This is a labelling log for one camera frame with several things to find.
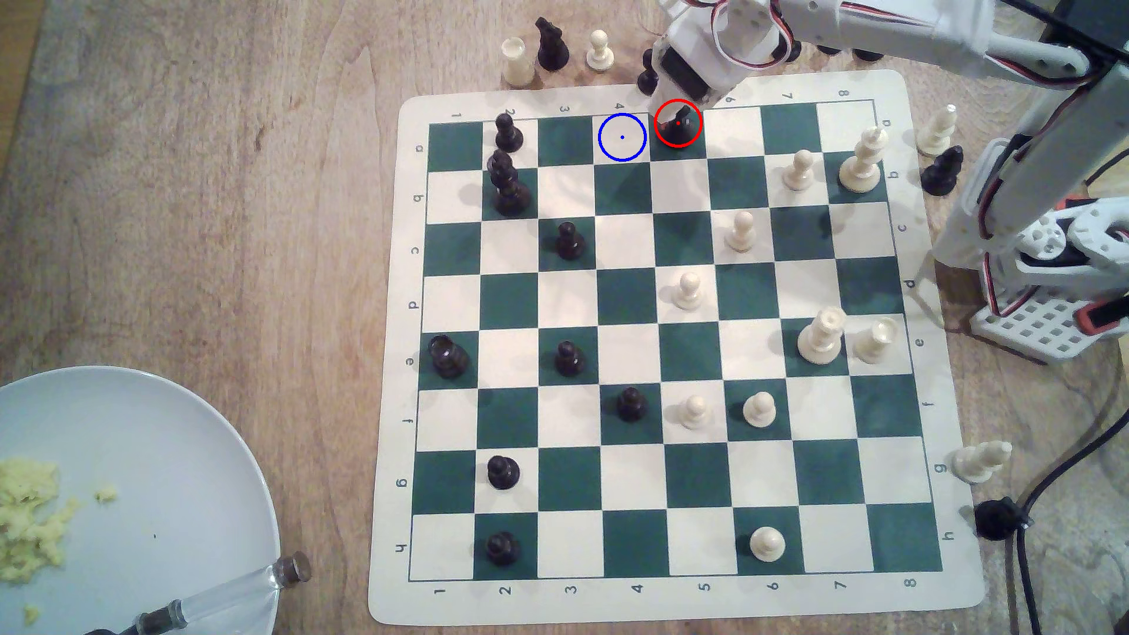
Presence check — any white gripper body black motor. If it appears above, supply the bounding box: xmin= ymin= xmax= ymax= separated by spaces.
xmin=654 ymin=0 xmax=797 ymax=105

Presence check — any black crowned chess piece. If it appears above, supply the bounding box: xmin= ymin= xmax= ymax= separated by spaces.
xmin=660 ymin=102 xmax=698 ymax=148

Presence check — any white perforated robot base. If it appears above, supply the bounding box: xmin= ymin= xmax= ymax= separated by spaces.
xmin=970 ymin=286 xmax=1129 ymax=365

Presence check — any black knight chess piece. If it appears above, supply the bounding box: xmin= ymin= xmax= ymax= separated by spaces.
xmin=535 ymin=16 xmax=571 ymax=72
xmin=974 ymin=498 xmax=1033 ymax=542

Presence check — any white rook chess piece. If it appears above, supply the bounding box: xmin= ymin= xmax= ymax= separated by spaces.
xmin=854 ymin=317 xmax=903 ymax=365
xmin=501 ymin=37 xmax=537 ymax=88

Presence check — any white king chess piece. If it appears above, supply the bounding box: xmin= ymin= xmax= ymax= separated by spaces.
xmin=838 ymin=126 xmax=890 ymax=194

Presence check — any white bishop chess piece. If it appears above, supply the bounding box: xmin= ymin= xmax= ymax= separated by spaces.
xmin=916 ymin=104 xmax=959 ymax=157

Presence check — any green white chess mat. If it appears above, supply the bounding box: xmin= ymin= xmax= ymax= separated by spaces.
xmin=368 ymin=69 xmax=986 ymax=629

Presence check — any white queen chess piece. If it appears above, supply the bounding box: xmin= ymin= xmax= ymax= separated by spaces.
xmin=797 ymin=307 xmax=849 ymax=366

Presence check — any white knight chess piece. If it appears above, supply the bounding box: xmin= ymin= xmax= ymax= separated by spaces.
xmin=951 ymin=440 xmax=1014 ymax=484

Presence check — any red black clamp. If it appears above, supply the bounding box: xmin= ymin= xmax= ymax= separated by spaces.
xmin=1080 ymin=298 xmax=1129 ymax=336

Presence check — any pale blue round plate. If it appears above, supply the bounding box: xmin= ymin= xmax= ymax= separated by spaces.
xmin=0 ymin=366 xmax=282 ymax=635

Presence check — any yellow crumbly food pile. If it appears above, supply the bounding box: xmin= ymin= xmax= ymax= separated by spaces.
xmin=0 ymin=457 xmax=82 ymax=585

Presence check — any black cable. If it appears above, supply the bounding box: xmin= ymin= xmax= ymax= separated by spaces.
xmin=1014 ymin=430 xmax=1129 ymax=635

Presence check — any clear handled utensil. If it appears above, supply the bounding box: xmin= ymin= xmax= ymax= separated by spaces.
xmin=83 ymin=552 xmax=313 ymax=635

